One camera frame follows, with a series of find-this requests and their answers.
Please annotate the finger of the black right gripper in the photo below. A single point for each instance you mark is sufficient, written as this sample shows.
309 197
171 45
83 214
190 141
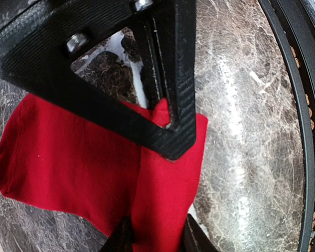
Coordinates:
127 66

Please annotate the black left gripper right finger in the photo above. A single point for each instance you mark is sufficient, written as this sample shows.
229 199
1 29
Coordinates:
194 239

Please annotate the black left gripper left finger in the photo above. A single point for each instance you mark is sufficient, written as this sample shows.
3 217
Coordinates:
121 238

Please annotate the red sock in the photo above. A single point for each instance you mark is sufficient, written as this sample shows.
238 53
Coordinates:
55 160

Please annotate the black front rail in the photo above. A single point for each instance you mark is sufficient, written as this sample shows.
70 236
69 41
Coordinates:
293 23

